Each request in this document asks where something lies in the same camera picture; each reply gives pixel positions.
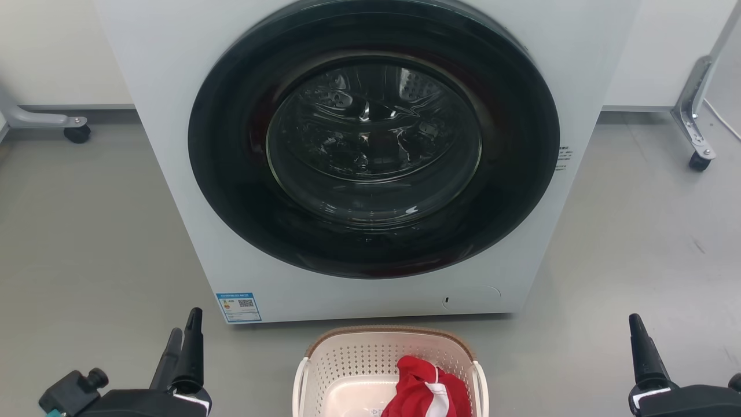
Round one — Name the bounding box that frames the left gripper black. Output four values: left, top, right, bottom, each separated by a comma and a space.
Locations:
74, 307, 212, 417

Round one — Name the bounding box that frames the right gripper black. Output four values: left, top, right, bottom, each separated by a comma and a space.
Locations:
628, 313, 741, 417

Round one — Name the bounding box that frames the cream perforated plastic laundry basket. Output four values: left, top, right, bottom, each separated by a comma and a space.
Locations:
292, 325, 490, 417

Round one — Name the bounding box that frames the blue energy label sticker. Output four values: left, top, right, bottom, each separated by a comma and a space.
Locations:
216, 292, 262, 324

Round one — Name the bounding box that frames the white round filter cover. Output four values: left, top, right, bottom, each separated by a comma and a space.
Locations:
441, 284, 502, 311

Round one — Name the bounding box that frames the round dark glass washer door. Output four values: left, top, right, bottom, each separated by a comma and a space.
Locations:
188, 0, 561, 280

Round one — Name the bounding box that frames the red and white garment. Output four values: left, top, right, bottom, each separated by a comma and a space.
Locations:
380, 355, 473, 417

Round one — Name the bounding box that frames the grey metal stand leg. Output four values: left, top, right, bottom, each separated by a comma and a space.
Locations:
0, 86, 88, 130
670, 0, 741, 161

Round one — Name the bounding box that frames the white front-load washing machine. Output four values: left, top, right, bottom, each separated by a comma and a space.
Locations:
93, 0, 643, 325

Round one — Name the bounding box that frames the steel washer drum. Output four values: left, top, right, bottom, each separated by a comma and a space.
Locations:
287, 61, 467, 177

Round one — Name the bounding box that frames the thin white cable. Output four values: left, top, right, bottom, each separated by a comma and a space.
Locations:
703, 98, 741, 143

